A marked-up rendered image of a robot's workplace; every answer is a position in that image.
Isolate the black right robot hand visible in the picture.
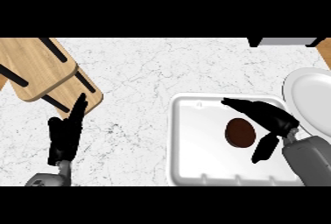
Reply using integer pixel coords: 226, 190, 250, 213
220, 97, 301, 165

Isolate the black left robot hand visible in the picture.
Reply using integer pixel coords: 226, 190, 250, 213
46, 92, 88, 167

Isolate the brown chocolate cupcake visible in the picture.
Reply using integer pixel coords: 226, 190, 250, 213
223, 117, 257, 149

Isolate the white round plate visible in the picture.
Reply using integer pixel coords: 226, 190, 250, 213
281, 66, 331, 138

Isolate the white rectangular tray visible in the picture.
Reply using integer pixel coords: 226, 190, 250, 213
165, 92, 306, 187

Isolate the wooden board with black stripes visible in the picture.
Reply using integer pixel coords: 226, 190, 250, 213
0, 38, 78, 102
6, 67, 105, 120

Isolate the brown wooden panel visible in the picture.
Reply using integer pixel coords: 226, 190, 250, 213
315, 38, 331, 71

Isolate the grey and black appliance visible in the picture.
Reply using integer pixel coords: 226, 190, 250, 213
247, 38, 326, 48

